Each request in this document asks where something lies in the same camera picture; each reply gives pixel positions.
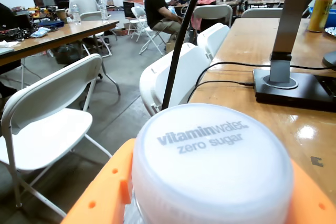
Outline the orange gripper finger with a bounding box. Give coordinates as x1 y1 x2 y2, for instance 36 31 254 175
61 137 136 224
285 158 336 224

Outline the vitaminwater bottle with white cap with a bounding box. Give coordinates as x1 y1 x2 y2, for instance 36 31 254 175
123 103 295 224

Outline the white open folding chair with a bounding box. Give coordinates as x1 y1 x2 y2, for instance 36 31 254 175
0 52 122 218

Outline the gray desk lamp black base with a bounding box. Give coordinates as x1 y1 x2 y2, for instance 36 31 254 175
253 0 336 112

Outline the white folded folding chair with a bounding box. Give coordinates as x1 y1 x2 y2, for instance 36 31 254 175
196 22 231 62
139 42 212 118

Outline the black bag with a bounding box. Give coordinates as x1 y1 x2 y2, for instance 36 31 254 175
55 43 83 65

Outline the brown folding table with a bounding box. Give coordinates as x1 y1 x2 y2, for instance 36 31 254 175
0 19 120 67

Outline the blue plastic bag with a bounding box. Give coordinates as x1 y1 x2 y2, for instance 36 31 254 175
30 26 51 38

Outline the clear plastic water bottle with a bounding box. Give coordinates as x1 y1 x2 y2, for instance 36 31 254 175
71 3 82 25
98 0 109 24

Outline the brown paper coffee cup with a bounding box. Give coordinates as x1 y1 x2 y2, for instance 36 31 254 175
55 8 69 25

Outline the gray haired person white shirt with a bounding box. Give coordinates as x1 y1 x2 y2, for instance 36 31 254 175
65 0 100 22

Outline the yellow drink can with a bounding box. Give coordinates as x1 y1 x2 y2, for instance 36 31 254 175
307 0 333 33

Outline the man in black shirt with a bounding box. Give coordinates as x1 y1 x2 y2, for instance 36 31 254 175
144 0 186 41

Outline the white chair with pink cloth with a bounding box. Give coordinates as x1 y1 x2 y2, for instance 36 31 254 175
193 4 234 32

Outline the thin black power cable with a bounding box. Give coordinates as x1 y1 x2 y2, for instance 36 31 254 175
195 61 336 86
186 80 256 103

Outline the thick black cable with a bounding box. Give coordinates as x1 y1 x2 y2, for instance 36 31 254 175
160 0 208 111

